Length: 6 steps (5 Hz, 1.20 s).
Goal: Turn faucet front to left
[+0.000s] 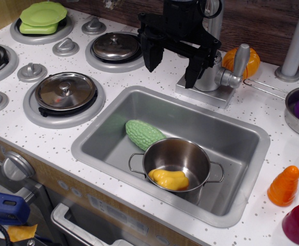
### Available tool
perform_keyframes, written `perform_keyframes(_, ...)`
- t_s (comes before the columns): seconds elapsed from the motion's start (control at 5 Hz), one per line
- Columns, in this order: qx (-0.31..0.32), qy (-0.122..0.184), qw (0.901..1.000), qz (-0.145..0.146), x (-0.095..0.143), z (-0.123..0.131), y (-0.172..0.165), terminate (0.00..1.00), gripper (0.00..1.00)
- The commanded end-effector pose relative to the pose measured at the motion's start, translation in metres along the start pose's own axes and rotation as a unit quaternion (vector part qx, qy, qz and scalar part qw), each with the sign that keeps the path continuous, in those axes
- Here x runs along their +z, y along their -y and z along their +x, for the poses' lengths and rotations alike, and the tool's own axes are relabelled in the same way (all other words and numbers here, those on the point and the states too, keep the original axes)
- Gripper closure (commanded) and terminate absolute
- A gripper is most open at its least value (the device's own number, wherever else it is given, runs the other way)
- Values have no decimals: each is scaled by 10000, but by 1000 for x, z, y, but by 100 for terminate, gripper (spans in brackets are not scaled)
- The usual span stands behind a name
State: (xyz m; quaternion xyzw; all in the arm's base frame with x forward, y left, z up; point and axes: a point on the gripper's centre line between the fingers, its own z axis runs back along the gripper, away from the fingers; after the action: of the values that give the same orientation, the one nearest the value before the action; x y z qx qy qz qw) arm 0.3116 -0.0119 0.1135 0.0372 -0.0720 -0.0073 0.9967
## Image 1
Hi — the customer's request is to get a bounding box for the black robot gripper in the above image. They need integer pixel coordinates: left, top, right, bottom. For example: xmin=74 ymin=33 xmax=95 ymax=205
xmin=138 ymin=1 xmax=221 ymax=89

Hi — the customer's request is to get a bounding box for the silver toy faucet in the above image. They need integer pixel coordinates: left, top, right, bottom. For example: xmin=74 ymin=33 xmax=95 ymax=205
xmin=175 ymin=1 xmax=250 ymax=109

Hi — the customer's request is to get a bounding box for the orange toy pumpkin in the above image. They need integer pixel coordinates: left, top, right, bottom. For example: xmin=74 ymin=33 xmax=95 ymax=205
xmin=222 ymin=48 xmax=261 ymax=79

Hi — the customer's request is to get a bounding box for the steel pot lid rear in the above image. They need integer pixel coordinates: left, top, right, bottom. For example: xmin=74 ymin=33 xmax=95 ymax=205
xmin=92 ymin=33 xmax=139 ymax=61

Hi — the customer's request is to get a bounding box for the steel pot lid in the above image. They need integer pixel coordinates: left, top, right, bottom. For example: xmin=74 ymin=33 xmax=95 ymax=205
xmin=34 ymin=72 xmax=97 ymax=111
xmin=92 ymin=33 xmax=139 ymax=61

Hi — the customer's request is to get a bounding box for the green bumpy toy gourd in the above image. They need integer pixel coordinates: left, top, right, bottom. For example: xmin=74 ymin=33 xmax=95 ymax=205
xmin=125 ymin=119 xmax=166 ymax=151

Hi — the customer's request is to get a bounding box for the grey stove knob top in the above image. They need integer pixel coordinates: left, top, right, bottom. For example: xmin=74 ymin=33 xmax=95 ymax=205
xmin=82 ymin=17 xmax=106 ymax=35

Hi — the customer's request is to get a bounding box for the grey toy sink basin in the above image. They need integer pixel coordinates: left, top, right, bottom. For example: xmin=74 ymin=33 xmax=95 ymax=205
xmin=71 ymin=86 xmax=270 ymax=228

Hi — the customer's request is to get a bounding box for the grey stove knob upper-middle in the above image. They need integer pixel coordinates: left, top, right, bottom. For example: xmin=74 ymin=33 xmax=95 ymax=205
xmin=52 ymin=38 xmax=79 ymax=57

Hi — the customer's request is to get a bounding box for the grey vertical pole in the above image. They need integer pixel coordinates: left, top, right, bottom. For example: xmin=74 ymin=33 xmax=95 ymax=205
xmin=275 ymin=20 xmax=299 ymax=83

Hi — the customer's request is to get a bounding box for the steel pot lid front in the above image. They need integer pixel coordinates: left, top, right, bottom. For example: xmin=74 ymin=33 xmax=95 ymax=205
xmin=34 ymin=72 xmax=97 ymax=111

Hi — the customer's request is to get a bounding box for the yellow toy bell pepper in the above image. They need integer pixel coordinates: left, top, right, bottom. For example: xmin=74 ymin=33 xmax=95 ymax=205
xmin=148 ymin=169 xmax=189 ymax=191

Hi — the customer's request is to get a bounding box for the green toy plate lower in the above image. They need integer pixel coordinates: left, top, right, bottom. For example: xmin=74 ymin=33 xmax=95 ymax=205
xmin=19 ymin=23 xmax=58 ymax=35

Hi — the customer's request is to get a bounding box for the green toy plate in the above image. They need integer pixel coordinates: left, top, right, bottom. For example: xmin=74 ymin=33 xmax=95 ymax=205
xmin=19 ymin=23 xmax=58 ymax=35
xmin=20 ymin=1 xmax=67 ymax=26

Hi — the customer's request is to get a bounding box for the green toy plate upper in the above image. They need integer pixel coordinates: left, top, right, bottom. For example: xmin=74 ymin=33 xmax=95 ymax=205
xmin=20 ymin=1 xmax=67 ymax=26

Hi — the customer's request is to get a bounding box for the grey stove knob middle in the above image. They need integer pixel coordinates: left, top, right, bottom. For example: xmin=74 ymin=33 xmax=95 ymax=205
xmin=17 ymin=63 xmax=48 ymax=83

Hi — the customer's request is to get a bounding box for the orange toy carrot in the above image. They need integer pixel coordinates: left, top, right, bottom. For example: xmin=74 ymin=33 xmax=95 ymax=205
xmin=267 ymin=166 xmax=299 ymax=207

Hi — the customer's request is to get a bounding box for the grey oven dial knob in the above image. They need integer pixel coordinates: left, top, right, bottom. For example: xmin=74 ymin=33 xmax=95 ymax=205
xmin=1 ymin=151 xmax=35 ymax=181

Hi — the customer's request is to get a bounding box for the blue plastic clamp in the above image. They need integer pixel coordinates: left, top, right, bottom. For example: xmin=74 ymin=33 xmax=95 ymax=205
xmin=0 ymin=193 xmax=31 ymax=226

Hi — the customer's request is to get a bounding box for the grey burner ring rear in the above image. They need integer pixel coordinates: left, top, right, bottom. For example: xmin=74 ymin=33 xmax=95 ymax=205
xmin=85 ymin=31 xmax=154 ymax=74

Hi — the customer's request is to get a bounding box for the small steel two-handled pot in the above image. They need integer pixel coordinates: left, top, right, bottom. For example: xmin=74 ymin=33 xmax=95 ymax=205
xmin=128 ymin=138 xmax=225 ymax=205

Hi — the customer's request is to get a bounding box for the grey burner ring top-left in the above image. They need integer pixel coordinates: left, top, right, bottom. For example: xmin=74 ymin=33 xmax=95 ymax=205
xmin=10 ymin=15 xmax=75 ymax=46

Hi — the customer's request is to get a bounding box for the steel saucepan with handle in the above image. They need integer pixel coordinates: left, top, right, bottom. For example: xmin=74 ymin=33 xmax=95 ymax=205
xmin=243 ymin=78 xmax=299 ymax=134

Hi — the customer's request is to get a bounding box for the grey burner ring front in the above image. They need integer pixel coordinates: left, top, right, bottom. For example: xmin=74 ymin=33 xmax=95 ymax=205
xmin=23 ymin=74 xmax=106 ymax=130

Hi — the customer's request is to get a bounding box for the grey oven door handle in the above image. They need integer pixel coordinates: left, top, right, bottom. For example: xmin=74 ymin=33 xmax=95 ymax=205
xmin=50 ymin=202 xmax=134 ymax=246

